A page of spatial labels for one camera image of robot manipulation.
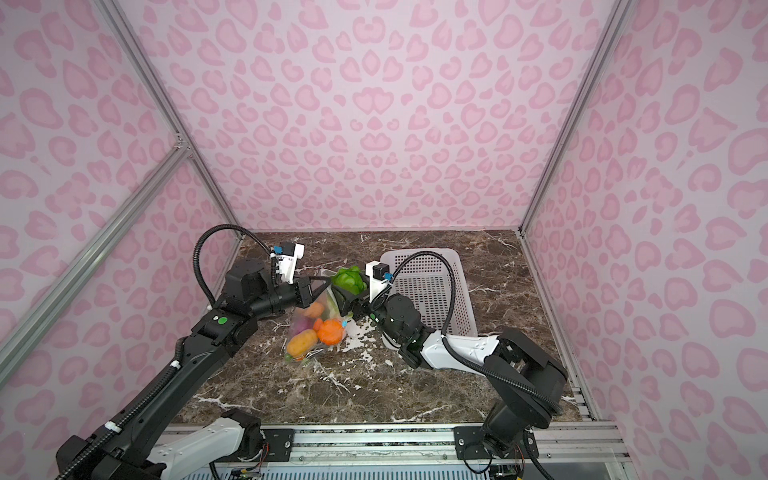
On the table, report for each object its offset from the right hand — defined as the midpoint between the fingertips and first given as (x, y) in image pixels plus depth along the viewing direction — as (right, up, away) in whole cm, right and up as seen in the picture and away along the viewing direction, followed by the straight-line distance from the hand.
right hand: (345, 279), depth 74 cm
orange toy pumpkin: (-6, -15, +9) cm, 19 cm away
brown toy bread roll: (-12, -11, +18) cm, 24 cm away
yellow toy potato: (-14, -19, +9) cm, 25 cm away
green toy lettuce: (+1, 0, +3) cm, 3 cm away
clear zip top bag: (-5, -3, -5) cm, 7 cm away
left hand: (-3, +1, -4) cm, 5 cm away
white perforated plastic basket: (+23, -3, +30) cm, 38 cm away
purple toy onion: (-14, -13, +10) cm, 22 cm away
